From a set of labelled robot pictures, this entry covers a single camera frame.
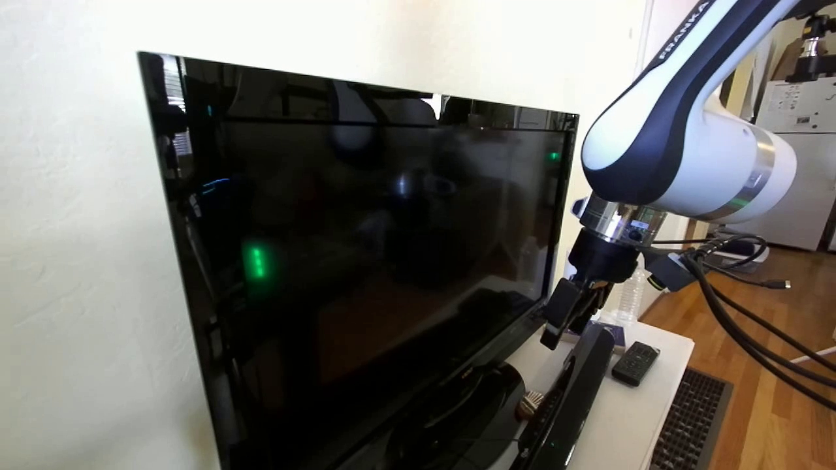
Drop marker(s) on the black oval television stand base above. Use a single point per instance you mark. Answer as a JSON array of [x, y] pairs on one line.
[[461, 419]]

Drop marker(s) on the white refrigerator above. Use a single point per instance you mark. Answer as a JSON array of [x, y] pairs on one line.
[[810, 172]]

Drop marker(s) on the black device on cabinet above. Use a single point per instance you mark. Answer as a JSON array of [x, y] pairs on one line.
[[810, 52]]

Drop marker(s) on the white table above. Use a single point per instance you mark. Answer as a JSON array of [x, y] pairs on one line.
[[628, 421]]

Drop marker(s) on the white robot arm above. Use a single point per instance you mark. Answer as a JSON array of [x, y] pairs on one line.
[[681, 132]]

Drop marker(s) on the black flat screen television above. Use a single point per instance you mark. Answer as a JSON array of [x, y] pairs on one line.
[[367, 261]]

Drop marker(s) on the black keyboard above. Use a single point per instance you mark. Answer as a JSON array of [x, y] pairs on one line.
[[692, 421]]

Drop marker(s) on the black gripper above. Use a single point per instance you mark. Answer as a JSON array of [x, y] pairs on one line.
[[604, 258]]

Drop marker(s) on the white floor tray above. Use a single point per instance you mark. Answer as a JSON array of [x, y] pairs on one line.
[[739, 252]]

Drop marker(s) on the black remote control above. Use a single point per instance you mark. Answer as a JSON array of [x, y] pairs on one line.
[[635, 363]]

